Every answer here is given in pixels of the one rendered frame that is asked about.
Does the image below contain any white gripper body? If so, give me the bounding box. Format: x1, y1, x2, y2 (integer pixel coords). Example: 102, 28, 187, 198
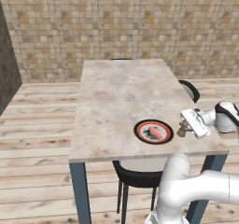
180, 108, 211, 139

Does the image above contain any tan shaker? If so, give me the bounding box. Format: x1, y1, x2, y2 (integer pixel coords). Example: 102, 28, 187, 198
176, 120, 190, 138

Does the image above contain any pink steak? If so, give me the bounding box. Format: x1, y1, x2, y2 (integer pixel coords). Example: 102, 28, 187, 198
148, 126, 164, 140

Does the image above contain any black-rimmed red and white plate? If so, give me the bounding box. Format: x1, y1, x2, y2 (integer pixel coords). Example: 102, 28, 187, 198
133, 119, 175, 146

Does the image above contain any marble dining table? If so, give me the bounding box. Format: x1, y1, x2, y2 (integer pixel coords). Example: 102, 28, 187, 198
67, 58, 231, 224

